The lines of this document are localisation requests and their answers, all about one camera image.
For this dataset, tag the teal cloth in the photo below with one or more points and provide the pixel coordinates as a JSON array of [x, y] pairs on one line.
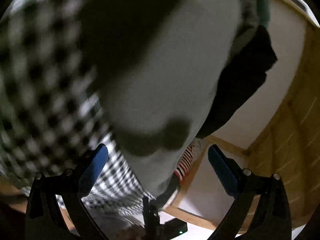
[[264, 2]]

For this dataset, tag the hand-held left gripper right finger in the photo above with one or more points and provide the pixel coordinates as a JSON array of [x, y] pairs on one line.
[[223, 170]]

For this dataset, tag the large grey sweatshirt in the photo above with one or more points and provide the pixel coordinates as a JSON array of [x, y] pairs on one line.
[[170, 67]]

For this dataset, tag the black garment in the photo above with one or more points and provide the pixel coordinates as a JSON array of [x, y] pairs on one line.
[[247, 80]]

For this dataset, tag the wooden bed frame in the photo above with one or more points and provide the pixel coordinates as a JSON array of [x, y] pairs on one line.
[[225, 142]]

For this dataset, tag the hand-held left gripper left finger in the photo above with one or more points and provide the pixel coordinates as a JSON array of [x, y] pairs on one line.
[[93, 170]]

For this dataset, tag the red white striped cloth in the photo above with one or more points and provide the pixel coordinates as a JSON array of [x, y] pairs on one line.
[[184, 162]]

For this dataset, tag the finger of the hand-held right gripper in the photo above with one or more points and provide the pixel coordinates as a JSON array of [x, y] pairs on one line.
[[149, 211]]

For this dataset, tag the black white checkered bedsheet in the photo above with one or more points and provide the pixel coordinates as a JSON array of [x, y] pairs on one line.
[[42, 92]]

